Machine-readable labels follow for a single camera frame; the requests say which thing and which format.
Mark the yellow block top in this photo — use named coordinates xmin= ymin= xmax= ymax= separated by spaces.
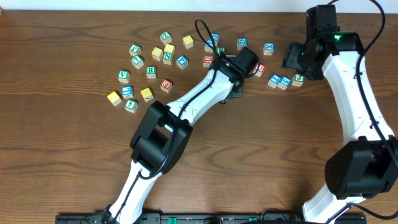
xmin=183 ymin=35 xmax=194 ymax=49

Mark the red U block right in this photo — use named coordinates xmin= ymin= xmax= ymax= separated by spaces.
xmin=254 ymin=63 xmax=266 ymax=77

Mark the blue D block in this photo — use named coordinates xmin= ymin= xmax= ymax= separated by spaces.
xmin=236 ymin=38 xmax=248 ymax=51

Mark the blue block pair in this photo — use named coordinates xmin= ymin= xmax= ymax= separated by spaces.
xmin=204 ymin=39 xmax=215 ymax=53
xmin=211 ymin=33 xmax=220 ymax=45

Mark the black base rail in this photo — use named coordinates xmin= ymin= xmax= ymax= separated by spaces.
xmin=55 ymin=212 xmax=367 ymax=224

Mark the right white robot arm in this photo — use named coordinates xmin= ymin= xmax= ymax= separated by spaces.
xmin=282 ymin=2 xmax=397 ymax=223

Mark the yellow block n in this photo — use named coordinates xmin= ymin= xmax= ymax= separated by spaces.
xmin=151 ymin=47 xmax=164 ymax=61
xmin=164 ymin=44 xmax=175 ymax=55

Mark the yellow block upper near N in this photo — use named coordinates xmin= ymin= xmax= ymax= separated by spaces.
xmin=164 ymin=44 xmax=175 ymax=55

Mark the blue L block left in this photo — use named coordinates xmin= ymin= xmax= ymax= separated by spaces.
xmin=121 ymin=86 xmax=134 ymax=99

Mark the blue P block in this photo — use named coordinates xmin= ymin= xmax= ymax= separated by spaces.
xmin=176 ymin=55 xmax=188 ymax=70

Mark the green B block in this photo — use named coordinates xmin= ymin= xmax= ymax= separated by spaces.
xmin=216 ymin=47 xmax=226 ymax=55

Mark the green 4 block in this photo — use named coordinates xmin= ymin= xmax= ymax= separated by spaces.
xmin=124 ymin=100 xmax=137 ymax=113

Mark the green V block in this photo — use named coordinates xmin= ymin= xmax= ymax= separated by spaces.
xmin=118 ymin=70 xmax=130 ymax=83

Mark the yellow block lower left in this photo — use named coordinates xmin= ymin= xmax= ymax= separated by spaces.
xmin=140 ymin=87 xmax=154 ymax=102

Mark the blue X block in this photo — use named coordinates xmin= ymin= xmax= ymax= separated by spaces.
xmin=263 ymin=42 xmax=275 ymax=55

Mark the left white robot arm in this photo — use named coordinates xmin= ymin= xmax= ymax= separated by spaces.
xmin=101 ymin=47 xmax=259 ymax=223

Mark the blue block lower pair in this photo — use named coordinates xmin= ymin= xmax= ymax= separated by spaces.
xmin=204 ymin=39 xmax=215 ymax=53

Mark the green N block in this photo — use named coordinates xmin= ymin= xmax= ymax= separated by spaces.
xmin=162 ymin=52 xmax=173 ymax=65

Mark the green 7 block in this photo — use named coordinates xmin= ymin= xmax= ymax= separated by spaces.
xmin=131 ymin=55 xmax=144 ymax=69

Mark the green Z block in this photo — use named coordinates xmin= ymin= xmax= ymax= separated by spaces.
xmin=160 ymin=31 xmax=172 ymax=45

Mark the green J block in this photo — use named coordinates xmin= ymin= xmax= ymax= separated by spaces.
xmin=292 ymin=73 xmax=305 ymax=86

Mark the blue block top pair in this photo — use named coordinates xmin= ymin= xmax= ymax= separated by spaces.
xmin=211 ymin=33 xmax=220 ymax=45

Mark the yellow block far left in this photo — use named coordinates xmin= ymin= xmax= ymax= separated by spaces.
xmin=107 ymin=91 xmax=122 ymax=106

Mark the green R block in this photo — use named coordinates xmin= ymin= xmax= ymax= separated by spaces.
xmin=146 ymin=66 xmax=157 ymax=79

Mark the red E block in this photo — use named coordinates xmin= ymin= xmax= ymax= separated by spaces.
xmin=160 ymin=79 xmax=173 ymax=93

